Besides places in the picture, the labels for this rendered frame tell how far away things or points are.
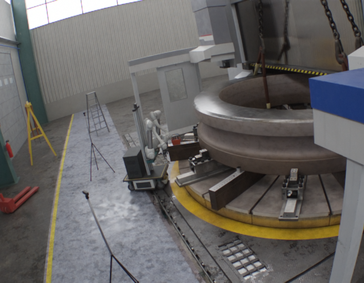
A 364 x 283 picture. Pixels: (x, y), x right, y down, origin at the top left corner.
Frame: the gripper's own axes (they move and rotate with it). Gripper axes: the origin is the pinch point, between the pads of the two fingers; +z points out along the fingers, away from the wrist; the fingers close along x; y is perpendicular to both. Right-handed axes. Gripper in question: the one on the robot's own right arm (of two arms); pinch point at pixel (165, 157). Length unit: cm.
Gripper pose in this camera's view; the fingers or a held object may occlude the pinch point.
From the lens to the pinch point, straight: 633.0
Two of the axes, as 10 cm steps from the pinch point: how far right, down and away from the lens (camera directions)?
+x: -1.0, 3.5, -9.3
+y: -9.8, 1.3, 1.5
